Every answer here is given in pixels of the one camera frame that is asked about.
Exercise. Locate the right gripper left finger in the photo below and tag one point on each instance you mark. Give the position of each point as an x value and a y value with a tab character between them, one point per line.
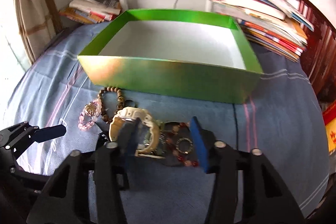
128	141

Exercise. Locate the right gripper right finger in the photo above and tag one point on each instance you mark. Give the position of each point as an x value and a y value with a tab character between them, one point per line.
200	145

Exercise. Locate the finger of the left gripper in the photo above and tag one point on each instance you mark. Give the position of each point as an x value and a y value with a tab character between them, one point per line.
48	133

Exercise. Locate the white wrist watch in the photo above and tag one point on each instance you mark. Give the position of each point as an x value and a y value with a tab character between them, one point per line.
148	132

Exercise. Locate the green cardboard box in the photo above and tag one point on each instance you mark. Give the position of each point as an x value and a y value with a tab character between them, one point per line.
179	53

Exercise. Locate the blue striped bed sheet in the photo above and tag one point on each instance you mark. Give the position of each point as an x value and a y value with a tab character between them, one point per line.
281	117

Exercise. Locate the beige curtain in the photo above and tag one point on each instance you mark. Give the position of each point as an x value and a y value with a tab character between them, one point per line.
38	22

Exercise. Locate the right book stack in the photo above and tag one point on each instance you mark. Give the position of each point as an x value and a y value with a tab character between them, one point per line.
267	25

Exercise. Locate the book stack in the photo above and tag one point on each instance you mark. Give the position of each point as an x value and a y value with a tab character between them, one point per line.
267	25
92	11

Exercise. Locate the left book stack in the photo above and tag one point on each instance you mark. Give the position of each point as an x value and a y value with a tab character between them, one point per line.
92	11

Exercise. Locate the red wooden headboard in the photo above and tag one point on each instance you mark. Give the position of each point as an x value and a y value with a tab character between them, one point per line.
318	61

